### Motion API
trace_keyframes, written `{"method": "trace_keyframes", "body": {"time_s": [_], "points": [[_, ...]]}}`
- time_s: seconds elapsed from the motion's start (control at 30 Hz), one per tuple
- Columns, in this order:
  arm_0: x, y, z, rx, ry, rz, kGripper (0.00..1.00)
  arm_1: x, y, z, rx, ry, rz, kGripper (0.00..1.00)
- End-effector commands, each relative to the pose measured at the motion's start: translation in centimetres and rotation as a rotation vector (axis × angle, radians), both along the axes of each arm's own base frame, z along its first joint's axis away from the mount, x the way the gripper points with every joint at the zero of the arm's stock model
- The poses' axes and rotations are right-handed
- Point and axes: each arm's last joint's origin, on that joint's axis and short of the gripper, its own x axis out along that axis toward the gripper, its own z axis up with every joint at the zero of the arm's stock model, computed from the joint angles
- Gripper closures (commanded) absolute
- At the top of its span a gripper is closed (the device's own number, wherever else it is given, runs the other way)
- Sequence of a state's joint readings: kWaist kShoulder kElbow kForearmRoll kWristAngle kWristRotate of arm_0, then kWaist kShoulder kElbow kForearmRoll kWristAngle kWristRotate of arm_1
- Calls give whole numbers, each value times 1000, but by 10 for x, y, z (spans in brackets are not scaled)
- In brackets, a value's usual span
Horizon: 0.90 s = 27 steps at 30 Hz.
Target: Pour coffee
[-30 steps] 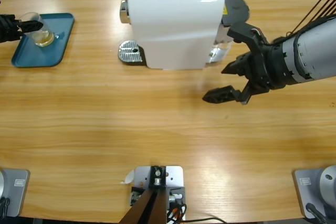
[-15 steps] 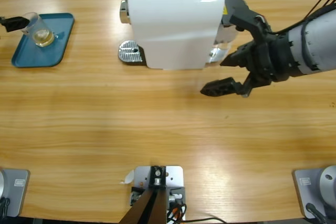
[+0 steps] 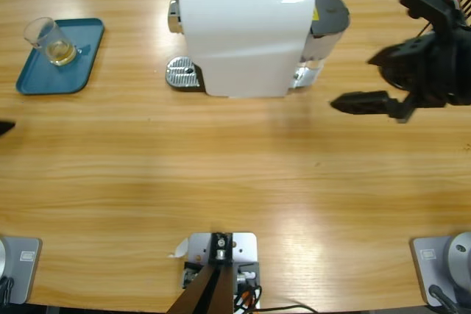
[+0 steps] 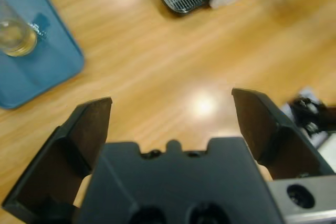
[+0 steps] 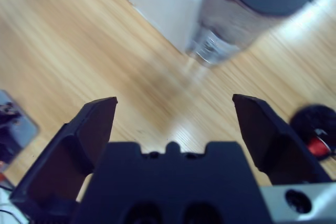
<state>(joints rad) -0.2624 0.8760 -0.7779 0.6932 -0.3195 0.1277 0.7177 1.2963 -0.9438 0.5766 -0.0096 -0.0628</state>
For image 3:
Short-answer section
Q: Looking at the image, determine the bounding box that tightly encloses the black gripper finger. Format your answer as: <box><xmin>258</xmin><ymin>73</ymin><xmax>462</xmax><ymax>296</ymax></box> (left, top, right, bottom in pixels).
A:
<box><xmin>366</xmin><ymin>35</ymin><xmax>436</xmax><ymax>73</ymax></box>
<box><xmin>328</xmin><ymin>90</ymin><xmax>400</xmax><ymax>117</ymax></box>
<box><xmin>0</xmin><ymin>119</ymin><xmax>17</xmax><ymax>139</ymax></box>

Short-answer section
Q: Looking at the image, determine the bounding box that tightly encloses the teal plastic tray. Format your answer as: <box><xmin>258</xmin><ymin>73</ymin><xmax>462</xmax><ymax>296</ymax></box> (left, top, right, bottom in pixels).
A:
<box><xmin>15</xmin><ymin>17</ymin><xmax>106</xmax><ymax>96</ymax></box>

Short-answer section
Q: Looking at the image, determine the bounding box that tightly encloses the orange and black cable bundle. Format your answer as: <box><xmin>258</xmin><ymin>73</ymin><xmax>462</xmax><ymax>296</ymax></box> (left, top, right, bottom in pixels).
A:
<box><xmin>233</xmin><ymin>284</ymin><xmax>263</xmax><ymax>311</ymax></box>

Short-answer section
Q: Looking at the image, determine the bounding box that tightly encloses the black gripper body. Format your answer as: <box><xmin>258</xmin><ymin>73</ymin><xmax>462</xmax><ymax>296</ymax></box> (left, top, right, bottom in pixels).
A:
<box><xmin>384</xmin><ymin>25</ymin><xmax>471</xmax><ymax>124</ymax></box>

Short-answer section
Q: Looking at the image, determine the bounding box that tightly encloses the clear water tank grey lid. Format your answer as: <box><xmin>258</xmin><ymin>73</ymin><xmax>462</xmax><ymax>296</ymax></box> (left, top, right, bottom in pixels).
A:
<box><xmin>300</xmin><ymin>0</ymin><xmax>352</xmax><ymax>72</ymax></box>

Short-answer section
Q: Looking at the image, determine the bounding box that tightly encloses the thin black cable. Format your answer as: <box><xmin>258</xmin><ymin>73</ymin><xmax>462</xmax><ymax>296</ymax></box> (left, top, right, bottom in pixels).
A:
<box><xmin>257</xmin><ymin>304</ymin><xmax>319</xmax><ymax>314</ymax></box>

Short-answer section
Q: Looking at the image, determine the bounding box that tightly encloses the white paper tab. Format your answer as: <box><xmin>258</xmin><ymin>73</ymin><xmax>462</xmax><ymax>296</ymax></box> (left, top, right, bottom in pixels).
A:
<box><xmin>168</xmin><ymin>238</ymin><xmax>191</xmax><ymax>259</ymax></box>

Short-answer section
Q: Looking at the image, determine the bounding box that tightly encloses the black base cable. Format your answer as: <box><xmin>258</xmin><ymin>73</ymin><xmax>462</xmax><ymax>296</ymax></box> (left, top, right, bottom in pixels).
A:
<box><xmin>428</xmin><ymin>284</ymin><xmax>461</xmax><ymax>314</ymax></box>
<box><xmin>0</xmin><ymin>276</ymin><xmax>15</xmax><ymax>306</ymax></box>

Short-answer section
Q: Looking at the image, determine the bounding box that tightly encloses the white capsule coffee machine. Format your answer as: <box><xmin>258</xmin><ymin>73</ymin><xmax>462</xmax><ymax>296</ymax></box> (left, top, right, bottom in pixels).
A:
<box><xmin>165</xmin><ymin>0</ymin><xmax>325</xmax><ymax>100</ymax></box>

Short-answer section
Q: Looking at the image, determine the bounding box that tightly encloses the metal grated drip tray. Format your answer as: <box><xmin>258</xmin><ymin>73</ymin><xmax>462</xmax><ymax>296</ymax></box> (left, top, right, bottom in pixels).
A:
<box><xmin>164</xmin><ymin>56</ymin><xmax>203</xmax><ymax>93</ymax></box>

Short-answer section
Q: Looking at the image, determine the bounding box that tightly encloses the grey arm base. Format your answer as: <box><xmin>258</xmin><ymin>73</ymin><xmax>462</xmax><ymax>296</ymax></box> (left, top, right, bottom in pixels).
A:
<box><xmin>0</xmin><ymin>235</ymin><xmax>43</xmax><ymax>306</ymax></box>
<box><xmin>410</xmin><ymin>232</ymin><xmax>471</xmax><ymax>307</ymax></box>

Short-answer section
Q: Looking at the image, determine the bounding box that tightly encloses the clear glass cup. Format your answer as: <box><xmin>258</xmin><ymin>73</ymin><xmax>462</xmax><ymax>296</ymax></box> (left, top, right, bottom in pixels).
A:
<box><xmin>23</xmin><ymin>16</ymin><xmax>79</xmax><ymax>68</ymax></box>

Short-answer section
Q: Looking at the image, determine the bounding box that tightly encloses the black capsule holder with rods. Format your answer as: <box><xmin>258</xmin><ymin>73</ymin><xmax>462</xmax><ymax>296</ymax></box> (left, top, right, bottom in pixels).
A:
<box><xmin>380</xmin><ymin>0</ymin><xmax>471</xmax><ymax>91</ymax></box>

